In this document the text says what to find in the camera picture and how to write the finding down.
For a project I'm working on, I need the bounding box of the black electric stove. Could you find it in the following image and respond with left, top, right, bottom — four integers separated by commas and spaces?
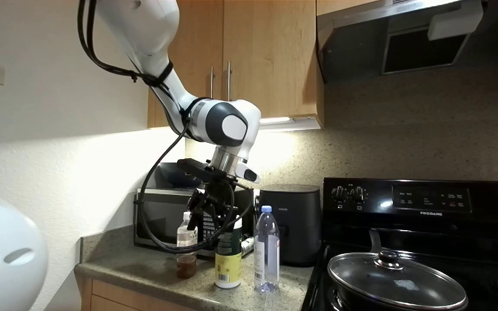
303, 177, 498, 311

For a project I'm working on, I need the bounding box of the clear water bottle blue cap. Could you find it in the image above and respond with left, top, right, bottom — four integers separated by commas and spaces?
253, 204, 283, 294

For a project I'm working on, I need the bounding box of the stainless steel microwave oven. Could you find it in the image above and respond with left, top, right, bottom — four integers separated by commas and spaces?
134, 187, 257, 260

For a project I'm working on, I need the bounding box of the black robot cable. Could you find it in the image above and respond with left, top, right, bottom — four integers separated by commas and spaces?
77, 0, 258, 256

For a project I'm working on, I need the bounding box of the glass pan lid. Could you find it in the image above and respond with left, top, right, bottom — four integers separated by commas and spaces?
326, 248, 471, 311

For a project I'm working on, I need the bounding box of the narrow wood cabinet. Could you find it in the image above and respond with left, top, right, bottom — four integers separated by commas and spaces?
315, 0, 378, 16

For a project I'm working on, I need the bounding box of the clear bottle with brown tea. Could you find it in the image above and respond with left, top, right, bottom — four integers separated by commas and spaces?
175, 210, 201, 280

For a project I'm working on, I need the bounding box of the wood wall cabinet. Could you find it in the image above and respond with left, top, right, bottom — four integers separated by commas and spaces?
146, 0, 328, 132

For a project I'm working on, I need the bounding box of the black frying pan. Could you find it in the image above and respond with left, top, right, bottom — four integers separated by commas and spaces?
326, 229, 471, 311

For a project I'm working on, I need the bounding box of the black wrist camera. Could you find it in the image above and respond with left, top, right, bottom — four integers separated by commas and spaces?
175, 158, 224, 177

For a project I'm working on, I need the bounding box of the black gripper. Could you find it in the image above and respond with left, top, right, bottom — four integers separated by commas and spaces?
187, 173, 246, 236

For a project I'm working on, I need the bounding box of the green yellow canister white lid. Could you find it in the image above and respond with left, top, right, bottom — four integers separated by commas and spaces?
213, 227, 245, 291

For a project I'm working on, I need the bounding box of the wood base cabinet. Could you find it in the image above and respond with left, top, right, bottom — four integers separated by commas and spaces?
77, 275, 205, 311

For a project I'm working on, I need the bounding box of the dark blue bowl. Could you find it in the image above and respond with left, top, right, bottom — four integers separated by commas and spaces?
156, 161, 207, 189

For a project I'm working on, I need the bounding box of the stainless range hood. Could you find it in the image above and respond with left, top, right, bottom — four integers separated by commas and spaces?
317, 0, 498, 85

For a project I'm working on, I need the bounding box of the black air fryer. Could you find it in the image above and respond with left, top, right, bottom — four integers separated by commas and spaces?
258, 184, 324, 268

